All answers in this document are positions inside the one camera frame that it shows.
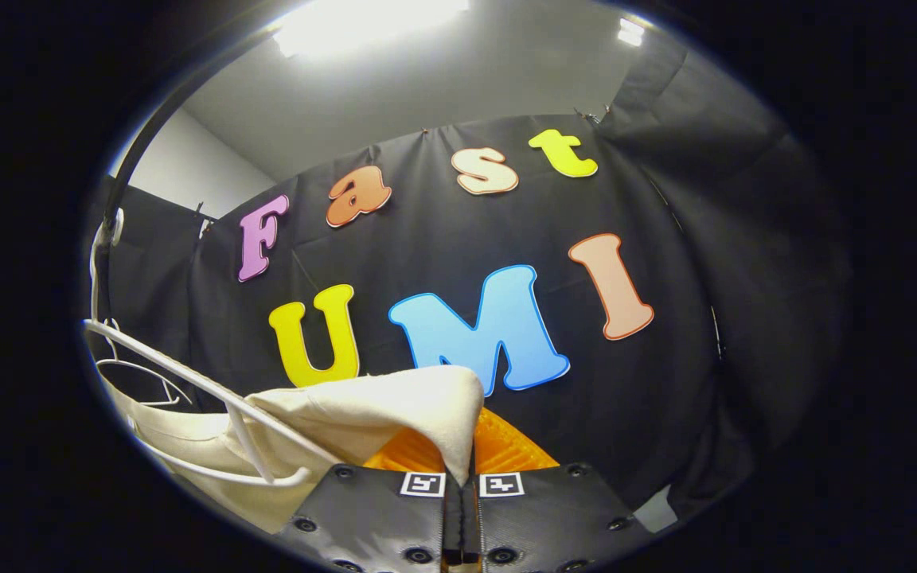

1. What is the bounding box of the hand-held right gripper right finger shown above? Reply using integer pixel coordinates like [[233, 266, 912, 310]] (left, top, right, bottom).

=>
[[458, 406, 656, 573]]

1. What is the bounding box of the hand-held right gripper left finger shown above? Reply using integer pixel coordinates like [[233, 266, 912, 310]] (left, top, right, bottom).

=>
[[274, 430, 461, 573]]

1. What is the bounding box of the cream button shirt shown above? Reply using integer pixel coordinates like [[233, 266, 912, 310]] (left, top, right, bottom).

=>
[[96, 364, 486, 535]]

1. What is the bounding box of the white plastic hanger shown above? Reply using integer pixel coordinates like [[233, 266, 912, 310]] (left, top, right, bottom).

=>
[[83, 209, 341, 489], [96, 320, 193, 408]]

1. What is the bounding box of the black metal clothes rack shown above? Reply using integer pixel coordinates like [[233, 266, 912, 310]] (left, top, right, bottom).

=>
[[96, 0, 308, 321]]

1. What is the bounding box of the black backdrop cloth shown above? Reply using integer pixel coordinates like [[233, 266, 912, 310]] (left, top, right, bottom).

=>
[[80, 36, 853, 512]]

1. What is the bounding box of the large ceiling light panel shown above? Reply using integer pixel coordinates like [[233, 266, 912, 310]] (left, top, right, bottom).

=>
[[274, 0, 472, 58]]

